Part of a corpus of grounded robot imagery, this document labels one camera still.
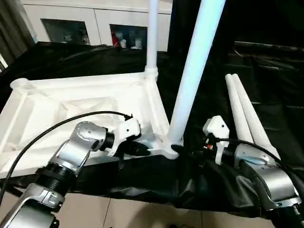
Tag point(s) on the white plastic table leg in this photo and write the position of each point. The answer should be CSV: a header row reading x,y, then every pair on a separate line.
x,y
152,35
194,71
254,118
237,111

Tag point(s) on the white plastic table top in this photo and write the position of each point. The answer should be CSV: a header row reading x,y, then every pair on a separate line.
x,y
59,104

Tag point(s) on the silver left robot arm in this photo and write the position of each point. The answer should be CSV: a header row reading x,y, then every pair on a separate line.
x,y
71,152

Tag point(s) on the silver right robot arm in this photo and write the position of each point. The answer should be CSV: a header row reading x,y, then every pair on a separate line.
x,y
266,180

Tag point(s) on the black mat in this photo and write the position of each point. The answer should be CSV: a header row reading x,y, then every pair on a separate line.
x,y
154,185

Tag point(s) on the small red item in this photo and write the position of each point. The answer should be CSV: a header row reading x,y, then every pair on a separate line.
x,y
115,39

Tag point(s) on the long black bar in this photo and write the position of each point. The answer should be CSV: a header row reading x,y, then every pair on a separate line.
x,y
273,46

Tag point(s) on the white cabinet with glass doors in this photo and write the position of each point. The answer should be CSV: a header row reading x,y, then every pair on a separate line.
x,y
95,16

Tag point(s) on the grey curtain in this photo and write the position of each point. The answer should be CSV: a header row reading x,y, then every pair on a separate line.
x,y
12,31

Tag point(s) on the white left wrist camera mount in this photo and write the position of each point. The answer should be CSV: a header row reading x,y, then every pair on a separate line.
x,y
127,129

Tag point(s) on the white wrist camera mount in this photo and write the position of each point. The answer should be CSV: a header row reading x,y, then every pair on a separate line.
x,y
127,129
218,128

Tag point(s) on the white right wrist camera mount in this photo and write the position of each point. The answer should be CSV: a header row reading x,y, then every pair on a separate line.
x,y
218,128

